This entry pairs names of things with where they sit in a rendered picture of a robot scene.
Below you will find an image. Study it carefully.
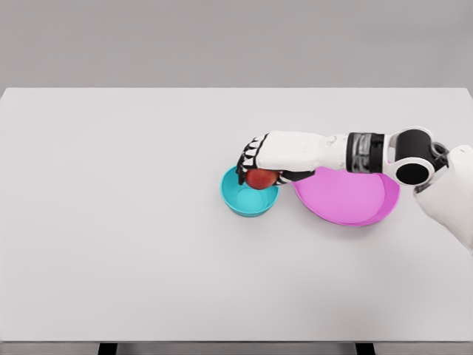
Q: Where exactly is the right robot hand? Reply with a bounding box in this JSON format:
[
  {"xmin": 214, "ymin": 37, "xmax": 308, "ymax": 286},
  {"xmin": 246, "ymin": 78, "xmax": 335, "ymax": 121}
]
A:
[{"xmin": 235, "ymin": 130, "xmax": 326, "ymax": 186}]

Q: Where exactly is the blue bowl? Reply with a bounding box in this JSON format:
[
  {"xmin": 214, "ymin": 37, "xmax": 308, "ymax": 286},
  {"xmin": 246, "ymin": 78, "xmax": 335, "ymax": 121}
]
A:
[{"xmin": 220, "ymin": 165, "xmax": 280, "ymax": 218}]

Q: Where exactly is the red apple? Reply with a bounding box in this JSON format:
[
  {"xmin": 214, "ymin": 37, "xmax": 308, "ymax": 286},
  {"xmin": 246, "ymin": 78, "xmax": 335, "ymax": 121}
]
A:
[{"xmin": 245, "ymin": 169, "xmax": 278, "ymax": 191}]

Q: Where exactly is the pink plate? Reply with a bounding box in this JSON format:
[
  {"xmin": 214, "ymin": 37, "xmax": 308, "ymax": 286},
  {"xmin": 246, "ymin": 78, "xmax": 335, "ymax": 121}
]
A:
[{"xmin": 291, "ymin": 166, "xmax": 401, "ymax": 227}]

